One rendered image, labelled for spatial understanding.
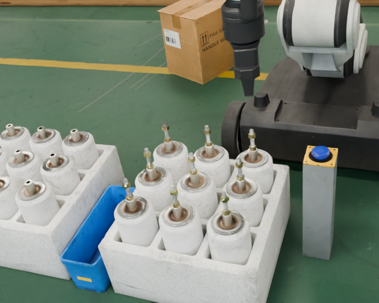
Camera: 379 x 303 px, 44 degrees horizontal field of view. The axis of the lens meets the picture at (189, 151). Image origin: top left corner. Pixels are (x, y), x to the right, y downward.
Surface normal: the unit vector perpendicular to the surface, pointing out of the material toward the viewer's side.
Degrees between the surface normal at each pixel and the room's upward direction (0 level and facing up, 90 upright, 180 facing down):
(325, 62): 59
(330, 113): 0
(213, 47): 90
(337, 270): 0
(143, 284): 90
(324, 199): 90
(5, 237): 90
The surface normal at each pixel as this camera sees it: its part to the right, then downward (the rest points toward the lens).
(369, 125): -0.36, -0.14
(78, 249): 0.93, 0.05
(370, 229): -0.14, -0.80
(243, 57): -0.08, 0.60
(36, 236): -0.32, 0.59
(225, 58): 0.69, 0.35
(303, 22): -0.40, 0.36
